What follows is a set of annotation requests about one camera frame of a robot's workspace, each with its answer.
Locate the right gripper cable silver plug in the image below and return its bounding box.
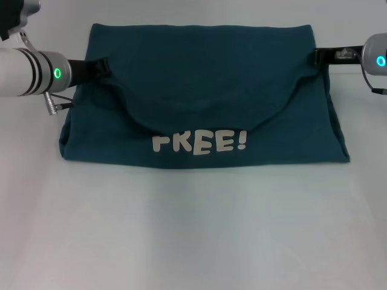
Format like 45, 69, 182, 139
359, 65, 387, 95

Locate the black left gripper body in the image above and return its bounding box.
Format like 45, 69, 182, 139
68, 59, 102, 85

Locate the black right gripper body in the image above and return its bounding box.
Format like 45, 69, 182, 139
323, 44, 365, 66

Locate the teal blue t-shirt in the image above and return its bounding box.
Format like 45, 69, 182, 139
58, 23, 351, 166

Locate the dark red left gripper cable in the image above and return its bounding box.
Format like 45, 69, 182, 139
44, 92, 75, 116

